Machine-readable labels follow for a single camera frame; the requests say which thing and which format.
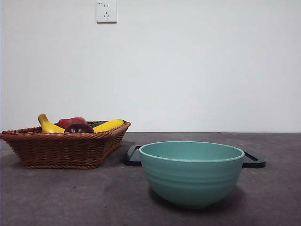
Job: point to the dark rectangular tray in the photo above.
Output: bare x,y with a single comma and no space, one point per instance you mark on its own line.
132,160

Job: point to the red bell pepper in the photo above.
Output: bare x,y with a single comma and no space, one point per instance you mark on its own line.
70,120

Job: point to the yellow banana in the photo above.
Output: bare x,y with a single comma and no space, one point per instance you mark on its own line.
47,126

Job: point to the green vegetable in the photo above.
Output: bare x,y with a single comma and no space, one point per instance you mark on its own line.
98,124

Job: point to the white wall socket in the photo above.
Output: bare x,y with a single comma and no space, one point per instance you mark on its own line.
106,11

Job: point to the dark purple plum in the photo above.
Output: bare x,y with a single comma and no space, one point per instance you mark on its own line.
79,128

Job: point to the brown wicker basket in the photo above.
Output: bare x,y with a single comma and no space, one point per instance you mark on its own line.
61,150

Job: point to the teal ribbed bowl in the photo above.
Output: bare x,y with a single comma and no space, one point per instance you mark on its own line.
192,179

